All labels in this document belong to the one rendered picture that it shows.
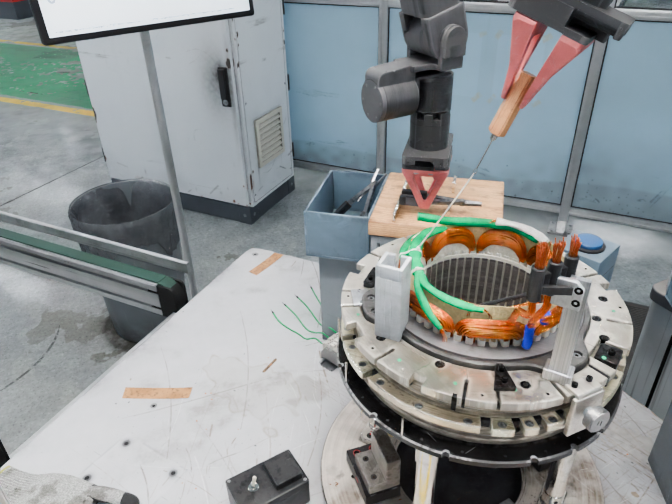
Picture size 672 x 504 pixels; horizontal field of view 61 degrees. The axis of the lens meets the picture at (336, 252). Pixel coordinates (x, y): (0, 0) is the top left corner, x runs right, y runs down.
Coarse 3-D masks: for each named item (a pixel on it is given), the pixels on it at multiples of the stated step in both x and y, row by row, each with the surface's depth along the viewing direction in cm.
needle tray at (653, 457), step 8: (664, 424) 78; (664, 432) 78; (656, 440) 81; (664, 440) 78; (656, 448) 80; (664, 448) 78; (656, 456) 80; (664, 456) 78; (656, 464) 80; (664, 464) 78; (656, 472) 80; (664, 472) 78; (656, 480) 80; (664, 480) 78; (664, 488) 78; (664, 496) 78
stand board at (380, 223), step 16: (400, 176) 101; (384, 192) 96; (400, 192) 96; (448, 192) 95; (464, 192) 95; (480, 192) 95; (496, 192) 95; (384, 208) 91; (400, 208) 91; (416, 208) 91; (432, 208) 90; (464, 208) 90; (480, 208) 90; (496, 208) 90; (368, 224) 88; (384, 224) 87; (400, 224) 86; (416, 224) 86; (432, 224) 86
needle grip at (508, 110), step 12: (528, 72) 51; (516, 84) 51; (528, 84) 50; (516, 96) 51; (504, 108) 52; (516, 108) 52; (492, 120) 54; (504, 120) 52; (492, 132) 53; (504, 132) 53
